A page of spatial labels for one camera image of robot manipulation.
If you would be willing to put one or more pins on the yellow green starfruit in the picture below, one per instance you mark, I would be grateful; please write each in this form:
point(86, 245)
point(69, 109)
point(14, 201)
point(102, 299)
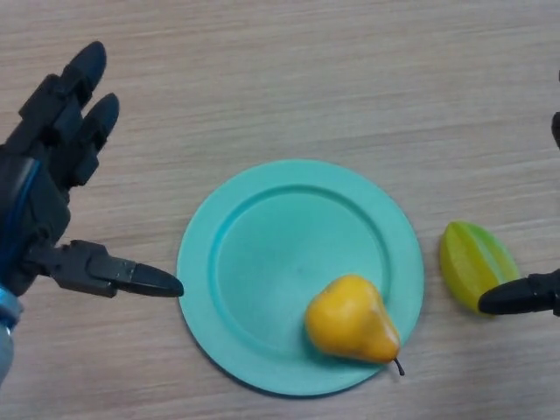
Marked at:
point(472, 262)

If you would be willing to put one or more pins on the green round plate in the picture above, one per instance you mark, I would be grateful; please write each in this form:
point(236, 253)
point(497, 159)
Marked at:
point(262, 245)

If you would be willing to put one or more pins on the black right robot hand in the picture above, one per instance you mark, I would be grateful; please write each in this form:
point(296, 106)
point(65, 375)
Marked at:
point(516, 299)

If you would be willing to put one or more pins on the yellow pear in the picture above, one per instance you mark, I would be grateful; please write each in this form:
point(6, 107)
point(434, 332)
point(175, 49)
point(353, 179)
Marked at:
point(350, 319)

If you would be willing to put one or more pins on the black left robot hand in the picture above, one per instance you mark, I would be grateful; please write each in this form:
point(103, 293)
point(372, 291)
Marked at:
point(39, 197)

